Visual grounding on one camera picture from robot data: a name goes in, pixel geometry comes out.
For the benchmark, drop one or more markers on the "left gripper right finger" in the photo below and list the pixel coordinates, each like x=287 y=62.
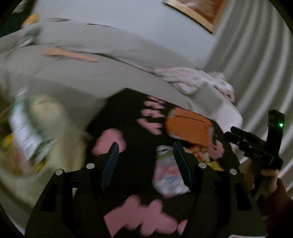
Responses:
x=181 y=157

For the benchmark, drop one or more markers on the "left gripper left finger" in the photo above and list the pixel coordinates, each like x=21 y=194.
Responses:
x=113 y=155

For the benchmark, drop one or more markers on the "orange snack bag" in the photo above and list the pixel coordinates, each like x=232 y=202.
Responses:
x=189 y=126

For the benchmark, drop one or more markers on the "trash bin with yellow bag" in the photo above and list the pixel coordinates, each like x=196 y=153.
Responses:
x=51 y=119

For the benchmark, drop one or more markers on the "person right hand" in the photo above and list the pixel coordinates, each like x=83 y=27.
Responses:
x=260 y=183

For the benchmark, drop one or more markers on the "pink floral blanket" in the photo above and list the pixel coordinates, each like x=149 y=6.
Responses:
x=188 y=81

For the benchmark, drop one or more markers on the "grey covered sofa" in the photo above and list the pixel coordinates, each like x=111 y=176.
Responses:
x=125 y=61

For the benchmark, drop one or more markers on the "pink long shoehorn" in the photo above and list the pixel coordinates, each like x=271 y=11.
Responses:
x=57 y=52

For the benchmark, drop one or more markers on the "grey plush toy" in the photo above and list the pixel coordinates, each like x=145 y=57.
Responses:
x=30 y=36

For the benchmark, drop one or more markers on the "right framed red picture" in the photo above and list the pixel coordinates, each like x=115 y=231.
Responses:
x=206 y=13

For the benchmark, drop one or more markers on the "orange plush toy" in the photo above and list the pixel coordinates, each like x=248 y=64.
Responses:
x=32 y=19

